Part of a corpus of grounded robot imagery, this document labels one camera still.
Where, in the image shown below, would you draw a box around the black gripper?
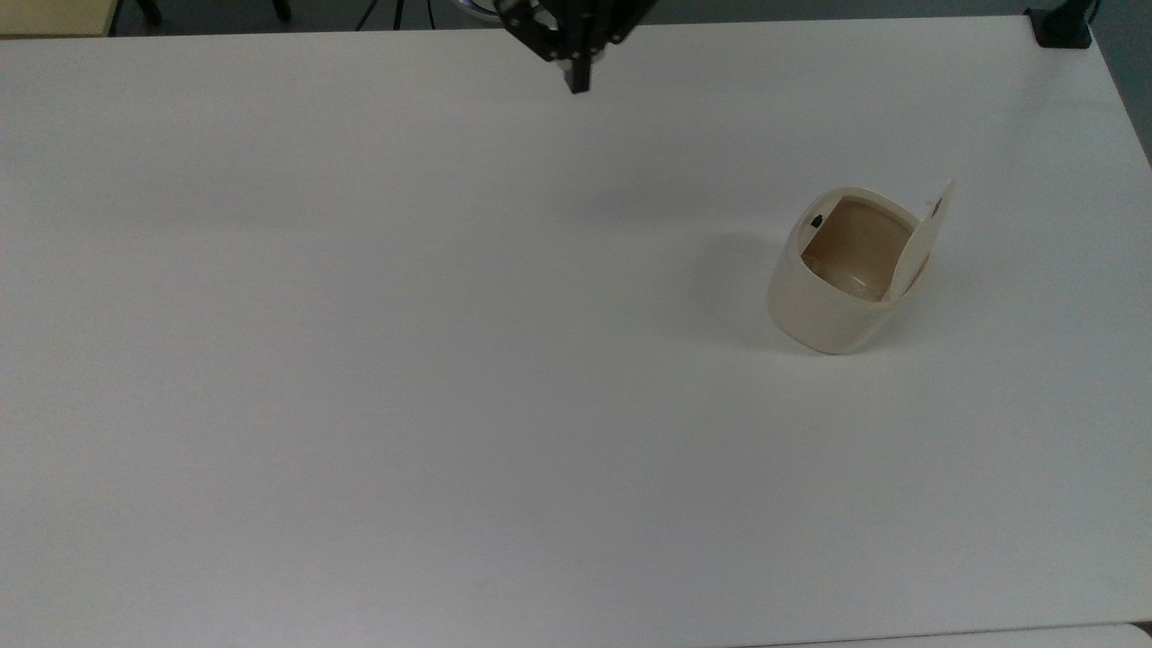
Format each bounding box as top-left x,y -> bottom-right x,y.
494,0 -> 659,95

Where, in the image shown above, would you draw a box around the cream plastic trash bin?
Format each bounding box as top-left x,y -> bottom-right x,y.
768,186 -> 943,355

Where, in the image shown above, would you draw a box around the cream trash bin lid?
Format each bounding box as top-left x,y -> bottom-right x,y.
886,180 -> 955,302

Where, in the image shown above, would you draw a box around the black tripod legs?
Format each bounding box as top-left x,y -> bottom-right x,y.
355,0 -> 438,32

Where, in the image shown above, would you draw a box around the black table clamp block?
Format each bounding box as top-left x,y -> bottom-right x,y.
1025,0 -> 1103,50

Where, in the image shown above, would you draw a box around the yellow wooden desk top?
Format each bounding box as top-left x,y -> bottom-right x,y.
0,0 -> 121,38

